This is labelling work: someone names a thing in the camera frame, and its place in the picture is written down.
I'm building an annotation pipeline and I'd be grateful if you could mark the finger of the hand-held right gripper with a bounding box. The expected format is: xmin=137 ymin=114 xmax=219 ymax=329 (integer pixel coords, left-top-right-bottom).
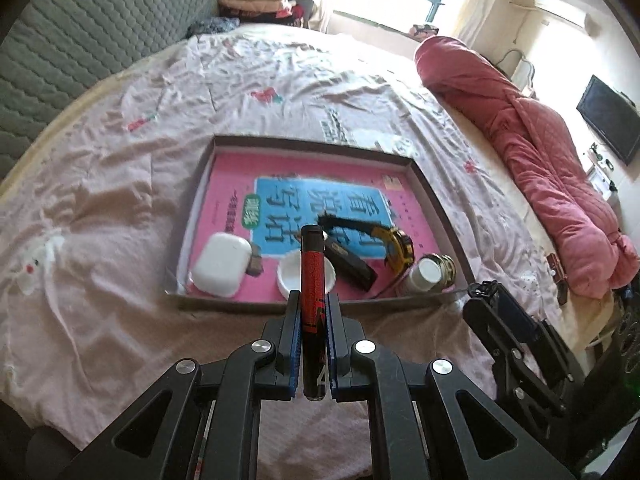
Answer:
xmin=463 ymin=282 xmax=546 ymax=357
xmin=494 ymin=346 xmax=567 ymax=414

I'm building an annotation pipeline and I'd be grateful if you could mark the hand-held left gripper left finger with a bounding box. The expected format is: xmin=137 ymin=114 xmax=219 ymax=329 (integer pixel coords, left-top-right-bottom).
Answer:
xmin=60 ymin=290 xmax=304 ymax=480

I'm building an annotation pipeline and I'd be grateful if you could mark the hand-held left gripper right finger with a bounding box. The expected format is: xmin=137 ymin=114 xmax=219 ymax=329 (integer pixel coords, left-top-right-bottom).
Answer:
xmin=326 ymin=291 xmax=576 ymax=480

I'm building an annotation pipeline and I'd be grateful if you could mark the red and black tube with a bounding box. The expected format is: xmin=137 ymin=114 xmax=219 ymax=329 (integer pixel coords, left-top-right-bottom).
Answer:
xmin=299 ymin=223 xmax=331 ymax=402

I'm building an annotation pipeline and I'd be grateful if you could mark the white round lid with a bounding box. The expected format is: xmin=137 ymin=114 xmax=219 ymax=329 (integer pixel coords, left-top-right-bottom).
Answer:
xmin=277 ymin=250 xmax=304 ymax=304

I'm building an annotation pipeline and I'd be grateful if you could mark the gold jar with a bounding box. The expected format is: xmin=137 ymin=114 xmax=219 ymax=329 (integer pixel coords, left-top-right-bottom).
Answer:
xmin=425 ymin=253 xmax=457 ymax=289

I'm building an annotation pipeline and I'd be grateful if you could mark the black gold-capped bottle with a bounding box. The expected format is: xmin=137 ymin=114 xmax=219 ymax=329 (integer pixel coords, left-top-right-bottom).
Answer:
xmin=323 ymin=237 xmax=378 ymax=292

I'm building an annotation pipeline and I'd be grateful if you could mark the white bottle with black cap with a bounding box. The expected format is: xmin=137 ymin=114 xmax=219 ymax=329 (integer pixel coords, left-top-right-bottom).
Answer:
xmin=399 ymin=257 xmax=444 ymax=297

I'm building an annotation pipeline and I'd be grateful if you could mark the white earbud case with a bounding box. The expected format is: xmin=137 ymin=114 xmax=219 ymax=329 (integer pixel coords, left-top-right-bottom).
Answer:
xmin=189 ymin=231 xmax=253 ymax=297

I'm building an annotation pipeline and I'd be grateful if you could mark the black and yellow wristwatch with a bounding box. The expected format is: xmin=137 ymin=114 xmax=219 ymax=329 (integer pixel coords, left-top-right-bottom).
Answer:
xmin=317 ymin=213 xmax=416 ymax=282

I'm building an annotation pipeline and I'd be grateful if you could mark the grey cardboard box tray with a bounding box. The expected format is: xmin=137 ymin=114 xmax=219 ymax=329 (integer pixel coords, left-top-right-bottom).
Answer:
xmin=165 ymin=133 xmax=476 ymax=314

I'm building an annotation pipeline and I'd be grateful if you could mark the small brown object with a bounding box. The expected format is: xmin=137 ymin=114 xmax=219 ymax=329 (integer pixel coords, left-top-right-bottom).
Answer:
xmin=546 ymin=253 xmax=569 ymax=307

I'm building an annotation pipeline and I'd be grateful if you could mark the small brown block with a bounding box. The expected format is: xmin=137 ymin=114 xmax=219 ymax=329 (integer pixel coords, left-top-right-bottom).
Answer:
xmin=247 ymin=244 xmax=266 ymax=279

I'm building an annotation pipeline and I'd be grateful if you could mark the pink quilted blanket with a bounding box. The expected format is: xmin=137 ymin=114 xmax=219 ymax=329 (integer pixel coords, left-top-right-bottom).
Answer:
xmin=413 ymin=35 xmax=640 ymax=302

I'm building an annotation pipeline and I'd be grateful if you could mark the pink book with blue label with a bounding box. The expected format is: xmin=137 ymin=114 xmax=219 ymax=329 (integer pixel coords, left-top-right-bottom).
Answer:
xmin=187 ymin=152 xmax=452 ymax=302

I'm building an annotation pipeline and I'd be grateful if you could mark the black flat television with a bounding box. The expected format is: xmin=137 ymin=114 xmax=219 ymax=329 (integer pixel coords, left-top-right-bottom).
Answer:
xmin=575 ymin=74 xmax=640 ymax=167

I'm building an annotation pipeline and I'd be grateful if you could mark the pink printed bedsheet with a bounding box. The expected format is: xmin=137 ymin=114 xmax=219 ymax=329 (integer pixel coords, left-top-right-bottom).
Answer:
xmin=0 ymin=27 xmax=567 ymax=461

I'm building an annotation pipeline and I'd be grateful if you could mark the white air conditioner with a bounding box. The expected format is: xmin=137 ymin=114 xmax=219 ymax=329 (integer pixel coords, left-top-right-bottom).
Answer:
xmin=531 ymin=0 xmax=602 ymax=37

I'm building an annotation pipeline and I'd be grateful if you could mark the blue floral cloth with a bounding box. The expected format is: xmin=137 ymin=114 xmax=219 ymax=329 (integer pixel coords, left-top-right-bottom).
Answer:
xmin=187 ymin=16 xmax=241 ymax=38

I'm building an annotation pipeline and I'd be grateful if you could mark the pile of folded clothes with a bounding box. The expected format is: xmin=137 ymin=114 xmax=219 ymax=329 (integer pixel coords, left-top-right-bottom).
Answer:
xmin=217 ymin=0 xmax=314 ymax=27

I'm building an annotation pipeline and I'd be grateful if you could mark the grey quilted headboard cover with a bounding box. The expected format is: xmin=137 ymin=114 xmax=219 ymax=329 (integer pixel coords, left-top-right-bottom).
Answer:
xmin=0 ymin=0 xmax=224 ymax=182

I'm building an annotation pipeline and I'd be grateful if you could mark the white wire frame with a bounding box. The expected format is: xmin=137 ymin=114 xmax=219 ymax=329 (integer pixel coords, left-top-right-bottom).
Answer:
xmin=500 ymin=49 xmax=540 ymax=98

